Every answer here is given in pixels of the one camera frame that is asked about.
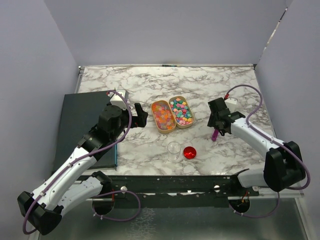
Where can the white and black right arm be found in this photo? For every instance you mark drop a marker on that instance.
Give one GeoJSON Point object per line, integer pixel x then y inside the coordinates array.
{"type": "Point", "coordinates": [281, 160]}

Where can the purple plastic scoop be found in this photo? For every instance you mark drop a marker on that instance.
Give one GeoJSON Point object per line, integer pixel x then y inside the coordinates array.
{"type": "Point", "coordinates": [215, 135]}

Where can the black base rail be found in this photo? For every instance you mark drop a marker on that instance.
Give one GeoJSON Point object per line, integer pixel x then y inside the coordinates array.
{"type": "Point", "coordinates": [169, 191]}

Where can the dark box with blue edge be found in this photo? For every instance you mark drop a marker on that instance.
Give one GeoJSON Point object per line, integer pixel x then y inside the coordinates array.
{"type": "Point", "coordinates": [80, 112]}

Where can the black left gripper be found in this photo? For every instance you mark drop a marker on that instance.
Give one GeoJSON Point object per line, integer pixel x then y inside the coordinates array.
{"type": "Point", "coordinates": [139, 120]}

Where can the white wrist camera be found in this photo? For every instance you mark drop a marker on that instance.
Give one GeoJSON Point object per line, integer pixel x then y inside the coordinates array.
{"type": "Point", "coordinates": [116, 100]}
{"type": "Point", "coordinates": [231, 104]}

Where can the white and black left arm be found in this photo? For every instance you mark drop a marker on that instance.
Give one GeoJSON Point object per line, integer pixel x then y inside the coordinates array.
{"type": "Point", "coordinates": [44, 207]}

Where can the clear plastic cup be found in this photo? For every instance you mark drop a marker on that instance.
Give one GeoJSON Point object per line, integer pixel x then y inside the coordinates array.
{"type": "Point", "coordinates": [174, 150]}

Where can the beige tray translucent star candies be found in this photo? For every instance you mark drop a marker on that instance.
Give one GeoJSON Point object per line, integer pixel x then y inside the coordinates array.
{"type": "Point", "coordinates": [163, 116]}

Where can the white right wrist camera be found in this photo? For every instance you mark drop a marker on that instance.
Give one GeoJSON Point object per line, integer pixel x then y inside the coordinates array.
{"type": "Point", "coordinates": [231, 104]}

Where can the beige tray opaque star candies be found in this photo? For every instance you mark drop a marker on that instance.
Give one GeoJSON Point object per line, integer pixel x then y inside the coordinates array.
{"type": "Point", "coordinates": [181, 111]}

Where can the red round lid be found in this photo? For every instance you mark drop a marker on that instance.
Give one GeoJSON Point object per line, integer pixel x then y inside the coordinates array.
{"type": "Point", "coordinates": [189, 152]}

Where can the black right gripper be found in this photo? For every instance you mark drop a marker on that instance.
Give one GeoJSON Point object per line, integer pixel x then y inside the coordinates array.
{"type": "Point", "coordinates": [211, 122]}

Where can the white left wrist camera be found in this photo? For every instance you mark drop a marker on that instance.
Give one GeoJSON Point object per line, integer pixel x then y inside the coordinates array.
{"type": "Point", "coordinates": [116, 100]}

